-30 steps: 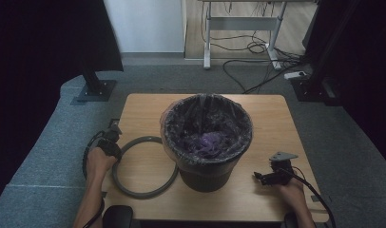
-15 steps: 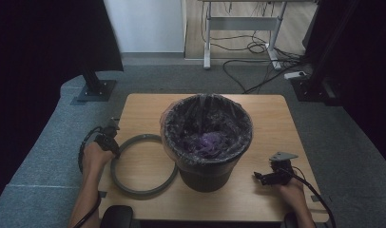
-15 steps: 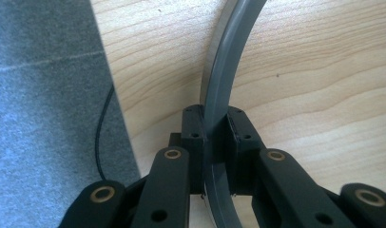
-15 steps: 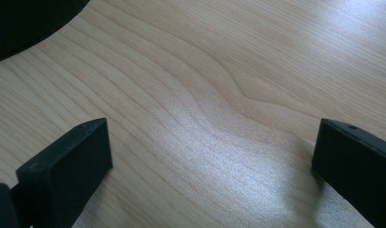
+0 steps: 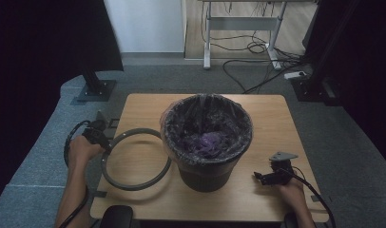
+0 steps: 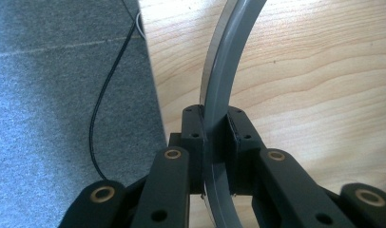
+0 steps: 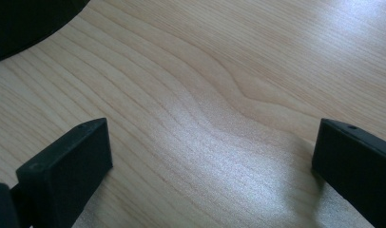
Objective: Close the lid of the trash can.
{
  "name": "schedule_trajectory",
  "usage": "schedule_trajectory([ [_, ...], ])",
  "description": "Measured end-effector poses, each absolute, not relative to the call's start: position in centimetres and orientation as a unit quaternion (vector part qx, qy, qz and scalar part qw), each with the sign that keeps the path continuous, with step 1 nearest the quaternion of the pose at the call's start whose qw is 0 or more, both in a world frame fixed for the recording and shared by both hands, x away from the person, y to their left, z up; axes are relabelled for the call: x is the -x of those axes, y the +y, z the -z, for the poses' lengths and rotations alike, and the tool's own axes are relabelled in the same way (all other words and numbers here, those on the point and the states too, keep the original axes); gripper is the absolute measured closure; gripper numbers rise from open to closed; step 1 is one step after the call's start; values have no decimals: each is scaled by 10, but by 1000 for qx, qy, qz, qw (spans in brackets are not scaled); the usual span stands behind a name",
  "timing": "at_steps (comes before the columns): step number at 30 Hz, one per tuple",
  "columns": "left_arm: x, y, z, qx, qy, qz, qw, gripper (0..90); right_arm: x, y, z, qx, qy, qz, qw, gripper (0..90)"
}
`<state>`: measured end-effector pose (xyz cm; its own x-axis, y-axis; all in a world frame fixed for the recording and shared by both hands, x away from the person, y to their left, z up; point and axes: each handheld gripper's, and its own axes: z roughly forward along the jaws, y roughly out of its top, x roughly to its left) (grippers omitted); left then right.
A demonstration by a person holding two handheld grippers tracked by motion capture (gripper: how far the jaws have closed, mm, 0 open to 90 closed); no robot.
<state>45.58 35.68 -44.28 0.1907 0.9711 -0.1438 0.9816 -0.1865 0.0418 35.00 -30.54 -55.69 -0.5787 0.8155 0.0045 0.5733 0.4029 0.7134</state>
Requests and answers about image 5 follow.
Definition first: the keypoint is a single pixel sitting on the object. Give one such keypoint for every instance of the gray metal desk frame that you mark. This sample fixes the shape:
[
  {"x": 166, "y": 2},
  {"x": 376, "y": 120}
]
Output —
[{"x": 241, "y": 23}]

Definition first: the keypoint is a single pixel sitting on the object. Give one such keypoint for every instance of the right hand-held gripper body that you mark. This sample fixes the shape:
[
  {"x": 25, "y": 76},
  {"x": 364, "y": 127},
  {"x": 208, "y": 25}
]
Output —
[{"x": 283, "y": 172}]

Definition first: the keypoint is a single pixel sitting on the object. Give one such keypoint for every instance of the black curtain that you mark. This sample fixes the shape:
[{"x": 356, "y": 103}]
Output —
[
  {"x": 39, "y": 47},
  {"x": 371, "y": 63}
]

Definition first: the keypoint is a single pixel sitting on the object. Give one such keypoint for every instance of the black stand with base plate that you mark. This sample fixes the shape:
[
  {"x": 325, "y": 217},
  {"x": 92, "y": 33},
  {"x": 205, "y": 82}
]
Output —
[{"x": 97, "y": 91}]

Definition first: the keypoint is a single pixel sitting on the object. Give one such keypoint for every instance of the white power strip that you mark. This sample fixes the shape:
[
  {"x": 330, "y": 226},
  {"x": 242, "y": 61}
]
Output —
[{"x": 295, "y": 75}]

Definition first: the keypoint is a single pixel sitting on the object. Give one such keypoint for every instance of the black stand base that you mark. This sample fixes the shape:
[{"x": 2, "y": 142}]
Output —
[{"x": 308, "y": 91}]

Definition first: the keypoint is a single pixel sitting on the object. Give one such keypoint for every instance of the person's right hand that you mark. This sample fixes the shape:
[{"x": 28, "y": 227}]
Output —
[{"x": 292, "y": 193}]

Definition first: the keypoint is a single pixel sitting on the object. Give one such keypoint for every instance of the person's left hand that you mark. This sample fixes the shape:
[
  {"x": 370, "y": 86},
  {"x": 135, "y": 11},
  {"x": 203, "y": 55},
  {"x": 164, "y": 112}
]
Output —
[{"x": 81, "y": 152}]

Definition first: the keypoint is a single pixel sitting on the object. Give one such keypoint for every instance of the black armrest pad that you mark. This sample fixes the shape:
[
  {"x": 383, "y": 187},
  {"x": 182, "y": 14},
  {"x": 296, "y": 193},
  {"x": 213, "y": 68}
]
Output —
[
  {"x": 118, "y": 217},
  {"x": 289, "y": 221}
]

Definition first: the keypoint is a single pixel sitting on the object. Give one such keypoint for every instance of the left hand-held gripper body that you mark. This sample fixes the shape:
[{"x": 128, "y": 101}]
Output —
[{"x": 95, "y": 134}]

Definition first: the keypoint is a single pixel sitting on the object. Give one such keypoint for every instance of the translucent pink plastic bag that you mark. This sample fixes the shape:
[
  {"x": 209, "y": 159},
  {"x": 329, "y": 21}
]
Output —
[{"x": 207, "y": 142}]

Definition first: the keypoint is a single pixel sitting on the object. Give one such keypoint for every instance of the black floor socket frame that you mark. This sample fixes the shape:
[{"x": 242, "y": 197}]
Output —
[{"x": 115, "y": 123}]

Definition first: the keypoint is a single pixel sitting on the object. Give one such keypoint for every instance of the black plastic bin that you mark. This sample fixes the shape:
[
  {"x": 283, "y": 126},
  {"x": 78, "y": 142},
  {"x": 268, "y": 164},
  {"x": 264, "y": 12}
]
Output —
[{"x": 207, "y": 181}]

